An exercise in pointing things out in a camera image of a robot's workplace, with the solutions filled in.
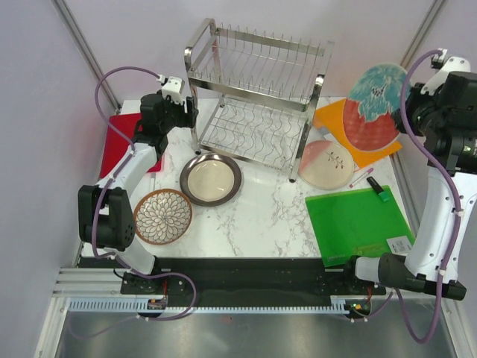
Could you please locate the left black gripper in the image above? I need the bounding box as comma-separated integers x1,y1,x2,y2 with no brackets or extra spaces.
159,90,199,134

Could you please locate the red and blue floral plate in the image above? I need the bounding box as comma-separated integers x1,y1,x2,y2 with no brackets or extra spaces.
342,63,407,152

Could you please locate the brown rimmed cream plate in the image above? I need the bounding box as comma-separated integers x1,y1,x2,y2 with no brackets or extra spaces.
180,153,242,207

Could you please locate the white petal pattern plate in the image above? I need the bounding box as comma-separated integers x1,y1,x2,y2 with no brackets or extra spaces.
133,189,193,245

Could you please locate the pink and cream plate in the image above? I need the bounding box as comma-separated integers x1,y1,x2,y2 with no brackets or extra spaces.
298,139,355,190

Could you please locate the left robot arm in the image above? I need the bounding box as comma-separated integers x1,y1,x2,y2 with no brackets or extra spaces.
78,90,198,293

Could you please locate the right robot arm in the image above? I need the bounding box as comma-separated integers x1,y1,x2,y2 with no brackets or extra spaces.
341,71,476,301

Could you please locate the stainless steel dish rack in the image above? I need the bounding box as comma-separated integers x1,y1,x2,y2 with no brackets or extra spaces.
184,18,335,183

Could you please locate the pink pen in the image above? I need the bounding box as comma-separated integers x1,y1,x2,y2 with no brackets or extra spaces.
349,168,374,188

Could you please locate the orange folder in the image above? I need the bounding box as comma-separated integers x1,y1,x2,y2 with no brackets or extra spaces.
313,98,402,169

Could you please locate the green black highlighter marker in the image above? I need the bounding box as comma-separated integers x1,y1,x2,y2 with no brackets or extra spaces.
367,176,389,202

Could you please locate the green folder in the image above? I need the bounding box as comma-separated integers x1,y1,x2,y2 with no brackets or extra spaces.
305,186,414,267

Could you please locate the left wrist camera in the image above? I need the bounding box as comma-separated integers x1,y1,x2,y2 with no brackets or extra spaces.
161,76,185,104

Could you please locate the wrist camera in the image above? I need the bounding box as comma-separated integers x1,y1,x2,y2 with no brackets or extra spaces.
420,48,471,95
161,76,185,104

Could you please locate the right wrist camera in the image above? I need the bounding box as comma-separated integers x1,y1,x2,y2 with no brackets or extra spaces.
420,48,471,95

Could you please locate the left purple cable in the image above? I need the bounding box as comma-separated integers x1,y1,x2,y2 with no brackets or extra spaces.
91,66,198,322

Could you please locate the aluminium frame post right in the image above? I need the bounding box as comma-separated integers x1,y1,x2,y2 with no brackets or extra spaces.
399,0,447,69

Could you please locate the aluminium frame post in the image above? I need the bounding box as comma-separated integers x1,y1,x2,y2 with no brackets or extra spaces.
399,0,447,69
51,0,121,113

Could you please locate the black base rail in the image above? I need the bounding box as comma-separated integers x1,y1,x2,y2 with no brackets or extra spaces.
121,258,386,306

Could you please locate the aluminium frame post left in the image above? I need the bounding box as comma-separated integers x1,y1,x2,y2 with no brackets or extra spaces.
51,0,121,113

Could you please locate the white cable duct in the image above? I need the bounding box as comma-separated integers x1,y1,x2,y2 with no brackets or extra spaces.
68,296,368,315

